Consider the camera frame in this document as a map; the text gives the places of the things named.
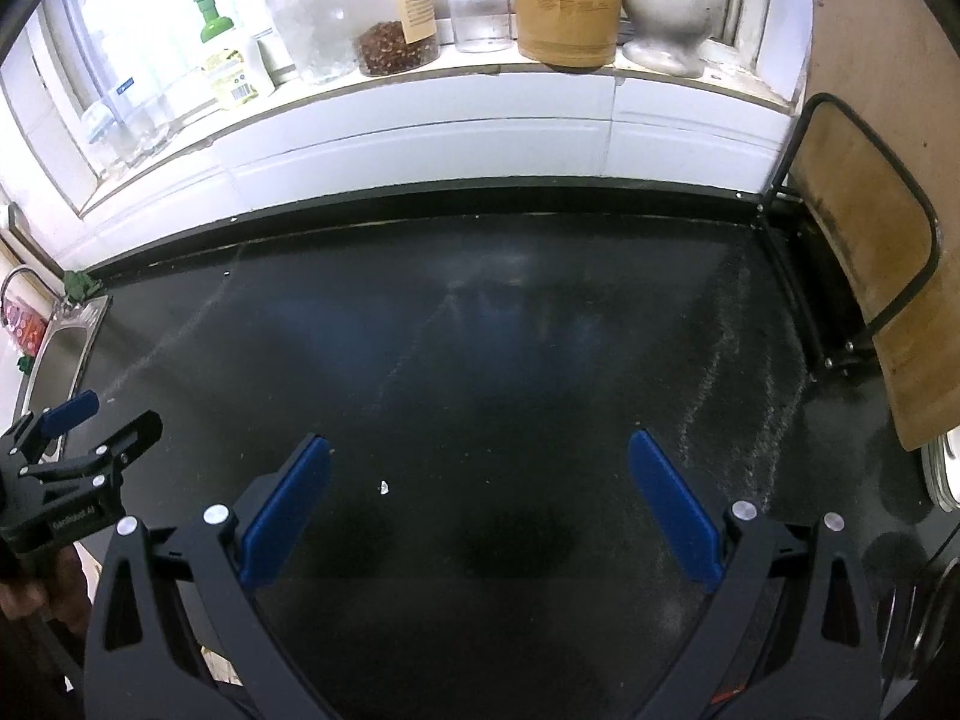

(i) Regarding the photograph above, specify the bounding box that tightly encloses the clear plastic container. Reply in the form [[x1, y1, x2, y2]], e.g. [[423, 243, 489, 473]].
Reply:
[[265, 0, 356, 83]]

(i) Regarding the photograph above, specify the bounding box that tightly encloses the red dish soap bag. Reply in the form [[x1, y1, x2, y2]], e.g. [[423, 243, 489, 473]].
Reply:
[[3, 298, 47, 358]]

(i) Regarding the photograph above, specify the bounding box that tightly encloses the steel faucet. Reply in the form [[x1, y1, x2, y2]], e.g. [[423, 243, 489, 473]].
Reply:
[[2, 265, 62, 317]]

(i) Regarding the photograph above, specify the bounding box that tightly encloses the wooden cutting board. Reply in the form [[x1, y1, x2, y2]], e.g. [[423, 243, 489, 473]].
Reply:
[[794, 0, 958, 450]]

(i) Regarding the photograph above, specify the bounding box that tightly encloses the black cutting board rack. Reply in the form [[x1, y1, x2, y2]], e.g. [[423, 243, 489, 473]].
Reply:
[[757, 93, 944, 376]]

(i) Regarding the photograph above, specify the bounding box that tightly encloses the wooden utensil holder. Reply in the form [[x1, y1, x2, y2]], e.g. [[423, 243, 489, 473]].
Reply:
[[514, 0, 622, 70]]

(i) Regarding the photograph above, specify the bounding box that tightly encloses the pink lidded jar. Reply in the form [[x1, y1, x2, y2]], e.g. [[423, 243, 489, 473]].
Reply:
[[448, 0, 511, 54]]

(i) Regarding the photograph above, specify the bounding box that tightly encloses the green cloth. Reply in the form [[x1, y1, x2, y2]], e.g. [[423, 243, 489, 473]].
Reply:
[[64, 270, 104, 305]]

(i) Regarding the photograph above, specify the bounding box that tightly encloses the white mortar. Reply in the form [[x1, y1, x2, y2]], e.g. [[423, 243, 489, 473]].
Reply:
[[623, 0, 721, 78]]

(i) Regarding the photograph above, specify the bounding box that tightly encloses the yellow green bottle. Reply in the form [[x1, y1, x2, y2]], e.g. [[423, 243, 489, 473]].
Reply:
[[194, 0, 275, 109]]

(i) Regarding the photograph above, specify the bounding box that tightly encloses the steel sink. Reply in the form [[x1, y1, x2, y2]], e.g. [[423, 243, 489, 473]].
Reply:
[[13, 296, 110, 419]]

